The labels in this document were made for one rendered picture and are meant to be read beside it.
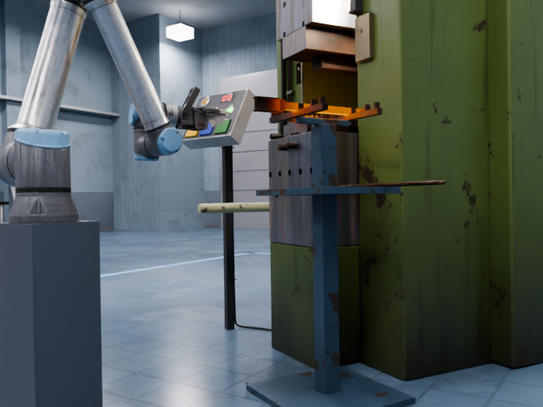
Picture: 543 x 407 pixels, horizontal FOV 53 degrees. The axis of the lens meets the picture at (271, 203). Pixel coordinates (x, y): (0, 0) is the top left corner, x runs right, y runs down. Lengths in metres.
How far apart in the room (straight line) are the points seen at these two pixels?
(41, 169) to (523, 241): 1.71
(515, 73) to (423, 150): 0.48
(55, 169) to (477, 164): 1.51
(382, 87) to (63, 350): 1.39
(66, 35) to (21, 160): 0.48
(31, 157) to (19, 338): 0.50
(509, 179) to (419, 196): 0.38
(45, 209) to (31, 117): 0.36
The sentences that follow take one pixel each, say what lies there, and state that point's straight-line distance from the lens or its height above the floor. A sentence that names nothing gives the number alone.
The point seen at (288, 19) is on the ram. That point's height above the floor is 1.43.
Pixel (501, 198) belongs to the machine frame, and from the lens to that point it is 2.27.
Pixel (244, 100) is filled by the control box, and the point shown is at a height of 1.14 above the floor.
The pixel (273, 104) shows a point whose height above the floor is 0.95.
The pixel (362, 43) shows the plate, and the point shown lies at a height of 1.25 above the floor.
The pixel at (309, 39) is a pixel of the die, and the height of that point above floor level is 1.31.
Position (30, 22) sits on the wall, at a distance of 13.01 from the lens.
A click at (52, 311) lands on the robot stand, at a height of 0.36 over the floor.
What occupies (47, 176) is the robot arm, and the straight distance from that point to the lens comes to 1.66.
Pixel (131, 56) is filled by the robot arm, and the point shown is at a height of 1.13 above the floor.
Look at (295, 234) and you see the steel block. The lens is 2.22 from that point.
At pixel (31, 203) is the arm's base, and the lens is 1.65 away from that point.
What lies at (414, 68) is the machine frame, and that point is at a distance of 2.08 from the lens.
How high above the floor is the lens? 0.65
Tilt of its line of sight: level
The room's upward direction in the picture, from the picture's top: 1 degrees counter-clockwise
